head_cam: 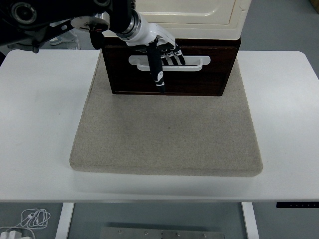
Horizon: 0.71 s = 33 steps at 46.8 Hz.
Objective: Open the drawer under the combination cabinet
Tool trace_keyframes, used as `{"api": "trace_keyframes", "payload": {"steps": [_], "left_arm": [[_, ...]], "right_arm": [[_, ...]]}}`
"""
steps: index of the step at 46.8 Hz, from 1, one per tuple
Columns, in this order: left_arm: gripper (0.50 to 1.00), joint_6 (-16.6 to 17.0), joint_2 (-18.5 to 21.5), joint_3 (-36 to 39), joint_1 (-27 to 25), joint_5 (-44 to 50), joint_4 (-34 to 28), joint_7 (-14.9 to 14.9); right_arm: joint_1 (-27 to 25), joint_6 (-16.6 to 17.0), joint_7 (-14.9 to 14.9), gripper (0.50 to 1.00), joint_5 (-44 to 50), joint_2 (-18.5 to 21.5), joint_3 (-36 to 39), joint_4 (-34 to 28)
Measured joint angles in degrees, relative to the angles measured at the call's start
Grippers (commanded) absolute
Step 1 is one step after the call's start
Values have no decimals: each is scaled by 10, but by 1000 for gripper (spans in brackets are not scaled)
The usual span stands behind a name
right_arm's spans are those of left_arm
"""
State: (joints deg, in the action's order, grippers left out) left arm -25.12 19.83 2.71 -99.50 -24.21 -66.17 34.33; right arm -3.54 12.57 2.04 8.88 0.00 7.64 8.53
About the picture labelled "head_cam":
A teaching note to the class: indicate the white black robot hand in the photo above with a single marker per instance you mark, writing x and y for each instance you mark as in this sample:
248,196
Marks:
154,35

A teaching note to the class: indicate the white table leg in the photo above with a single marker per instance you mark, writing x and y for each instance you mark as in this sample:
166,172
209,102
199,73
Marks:
64,221
250,221

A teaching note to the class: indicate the grey metal plate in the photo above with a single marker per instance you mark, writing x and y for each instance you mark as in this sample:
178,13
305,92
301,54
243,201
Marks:
162,234

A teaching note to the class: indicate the dark wooden drawer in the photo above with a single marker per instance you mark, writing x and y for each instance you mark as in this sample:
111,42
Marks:
219,59

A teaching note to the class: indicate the white charger plug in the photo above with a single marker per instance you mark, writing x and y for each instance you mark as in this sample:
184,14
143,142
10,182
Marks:
11,235

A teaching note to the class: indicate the beige felt mat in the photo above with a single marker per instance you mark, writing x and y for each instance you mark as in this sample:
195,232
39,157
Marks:
169,139

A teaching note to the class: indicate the dark wooden drawer housing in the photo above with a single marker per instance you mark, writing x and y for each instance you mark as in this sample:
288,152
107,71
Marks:
194,85

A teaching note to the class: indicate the brown cardboard box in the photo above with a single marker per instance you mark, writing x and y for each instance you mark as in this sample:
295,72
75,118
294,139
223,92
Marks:
316,3

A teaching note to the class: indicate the black table control panel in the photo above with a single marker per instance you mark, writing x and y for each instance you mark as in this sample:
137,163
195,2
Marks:
296,205

